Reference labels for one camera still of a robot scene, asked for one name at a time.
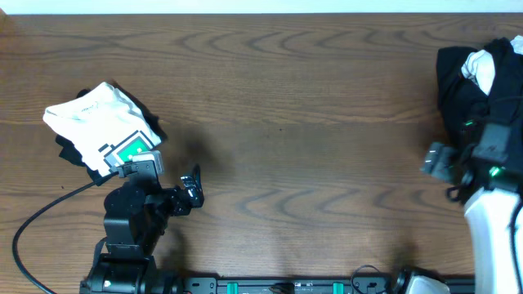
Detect black leggings red waistband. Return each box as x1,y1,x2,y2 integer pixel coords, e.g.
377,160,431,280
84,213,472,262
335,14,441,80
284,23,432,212
436,47,522,153

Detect white garment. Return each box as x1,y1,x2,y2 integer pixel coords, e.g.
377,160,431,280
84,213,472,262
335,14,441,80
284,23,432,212
461,35,522,96

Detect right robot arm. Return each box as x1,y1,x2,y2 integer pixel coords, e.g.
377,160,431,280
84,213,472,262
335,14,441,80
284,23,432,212
391,121,522,294

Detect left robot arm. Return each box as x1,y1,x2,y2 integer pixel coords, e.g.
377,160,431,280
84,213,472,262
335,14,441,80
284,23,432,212
79,161,204,294

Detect white folded pixel-print t-shirt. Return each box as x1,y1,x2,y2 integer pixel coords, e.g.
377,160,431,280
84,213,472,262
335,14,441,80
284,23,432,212
42,82,163,178

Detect black looped base cable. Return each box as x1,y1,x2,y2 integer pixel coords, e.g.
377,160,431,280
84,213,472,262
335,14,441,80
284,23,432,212
350,264,389,294

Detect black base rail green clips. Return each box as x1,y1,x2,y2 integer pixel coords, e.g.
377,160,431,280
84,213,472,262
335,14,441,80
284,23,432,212
183,275,392,294

